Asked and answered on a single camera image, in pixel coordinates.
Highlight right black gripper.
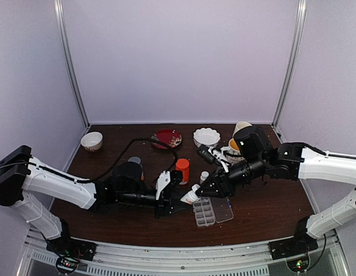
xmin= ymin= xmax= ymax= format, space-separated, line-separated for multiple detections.
xmin=196 ymin=155 xmax=267 ymax=200

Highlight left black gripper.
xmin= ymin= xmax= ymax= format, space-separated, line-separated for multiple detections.
xmin=118 ymin=187 xmax=193 ymax=220

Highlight small white bottle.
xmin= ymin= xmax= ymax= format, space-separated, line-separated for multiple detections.
xmin=180 ymin=184 xmax=200 ymax=205
xmin=200 ymin=171 xmax=209 ymax=184

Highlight clear plastic pill organizer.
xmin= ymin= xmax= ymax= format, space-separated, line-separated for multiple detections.
xmin=192 ymin=197 xmax=234 ymax=227

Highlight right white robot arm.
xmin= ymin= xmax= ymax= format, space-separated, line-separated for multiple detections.
xmin=196 ymin=126 xmax=356 ymax=254

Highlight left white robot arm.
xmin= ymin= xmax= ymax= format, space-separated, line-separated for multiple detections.
xmin=0 ymin=145 xmax=190 ymax=255

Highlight orange pill bottle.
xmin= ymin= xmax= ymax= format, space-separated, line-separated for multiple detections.
xmin=175 ymin=158 xmax=190 ymax=185

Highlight floral mug yellow inside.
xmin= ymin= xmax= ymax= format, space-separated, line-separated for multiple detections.
xmin=220 ymin=139 xmax=244 ymax=164

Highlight white scalloped bowl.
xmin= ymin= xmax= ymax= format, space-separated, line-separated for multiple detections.
xmin=193 ymin=128 xmax=221 ymax=148

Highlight grey lid vitamin bottle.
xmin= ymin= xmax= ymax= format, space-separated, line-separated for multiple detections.
xmin=128 ymin=156 xmax=144 ymax=181

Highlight red floral plate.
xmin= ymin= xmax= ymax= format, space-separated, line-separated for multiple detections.
xmin=151 ymin=129 xmax=182 ymax=148

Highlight cream ribbed mug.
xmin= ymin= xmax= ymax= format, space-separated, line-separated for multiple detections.
xmin=232 ymin=121 xmax=252 ymax=137

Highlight white ceramic rice bowl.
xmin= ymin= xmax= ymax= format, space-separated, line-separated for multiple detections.
xmin=81 ymin=132 xmax=103 ymax=152

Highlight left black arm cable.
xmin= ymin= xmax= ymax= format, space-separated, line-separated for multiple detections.
xmin=0 ymin=137 xmax=178 ymax=183

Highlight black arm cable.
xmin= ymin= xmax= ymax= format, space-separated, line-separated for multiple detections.
xmin=298 ymin=143 xmax=356 ymax=162
xmin=0 ymin=137 xmax=178 ymax=183

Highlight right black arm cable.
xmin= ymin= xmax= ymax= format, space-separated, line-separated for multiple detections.
xmin=298 ymin=143 xmax=356 ymax=162

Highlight front aluminium rail base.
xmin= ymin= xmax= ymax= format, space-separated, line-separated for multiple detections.
xmin=14 ymin=227 xmax=351 ymax=275

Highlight right aluminium frame post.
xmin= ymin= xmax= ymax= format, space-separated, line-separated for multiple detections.
xmin=271 ymin=0 xmax=307 ymax=129

